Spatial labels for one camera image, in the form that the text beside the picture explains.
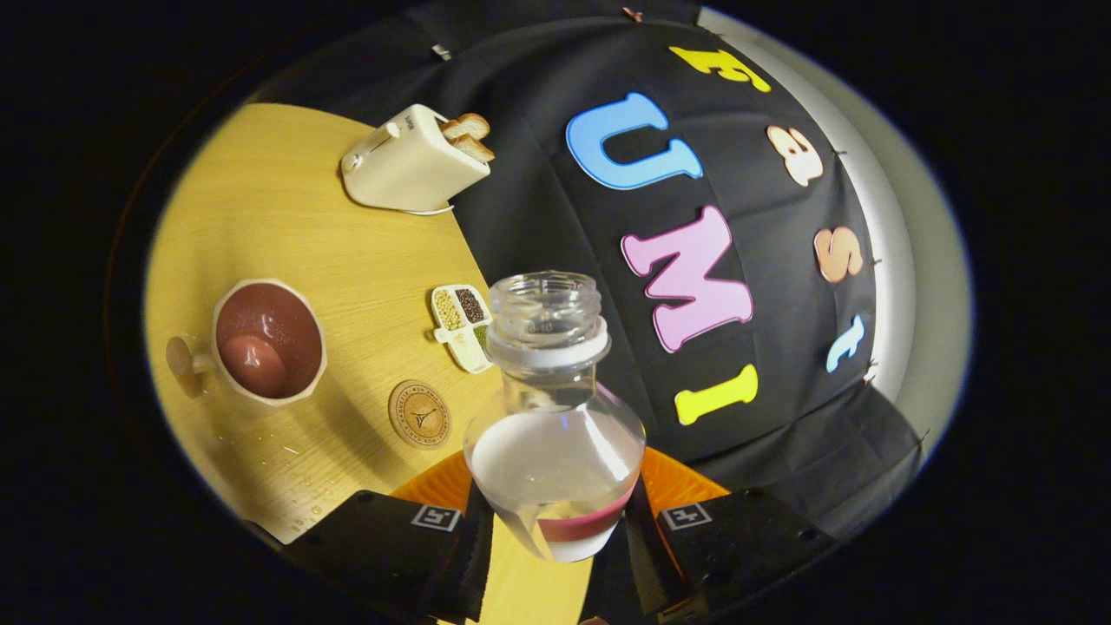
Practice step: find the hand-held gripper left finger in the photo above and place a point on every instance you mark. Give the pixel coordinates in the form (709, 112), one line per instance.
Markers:
(382, 542)

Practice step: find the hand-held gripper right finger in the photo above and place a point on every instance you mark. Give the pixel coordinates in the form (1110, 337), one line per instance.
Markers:
(738, 538)

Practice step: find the round wooden coaster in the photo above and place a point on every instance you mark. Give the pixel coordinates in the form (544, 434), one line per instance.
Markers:
(419, 415)

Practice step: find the clear plastic juice bottle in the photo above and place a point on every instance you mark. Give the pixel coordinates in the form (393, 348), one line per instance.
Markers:
(555, 451)

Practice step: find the cream cup with brown inside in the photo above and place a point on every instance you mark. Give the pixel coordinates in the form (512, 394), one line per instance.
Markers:
(269, 338)

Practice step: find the white divided dish with grains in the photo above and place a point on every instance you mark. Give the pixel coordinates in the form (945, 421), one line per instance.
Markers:
(447, 312)

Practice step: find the wooden table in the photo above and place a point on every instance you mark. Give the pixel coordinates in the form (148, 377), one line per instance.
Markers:
(286, 217)

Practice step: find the black backdrop cloth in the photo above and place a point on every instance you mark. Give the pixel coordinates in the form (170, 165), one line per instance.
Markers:
(529, 208)

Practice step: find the cream toaster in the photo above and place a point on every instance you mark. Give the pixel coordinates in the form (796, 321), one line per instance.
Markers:
(408, 165)

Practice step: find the toast slice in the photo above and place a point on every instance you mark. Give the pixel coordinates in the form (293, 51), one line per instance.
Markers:
(467, 126)
(476, 148)

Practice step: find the small silver clip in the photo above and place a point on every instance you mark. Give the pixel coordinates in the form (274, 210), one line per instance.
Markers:
(441, 52)

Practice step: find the small red clip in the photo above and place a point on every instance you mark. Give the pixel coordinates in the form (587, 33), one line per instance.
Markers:
(632, 13)

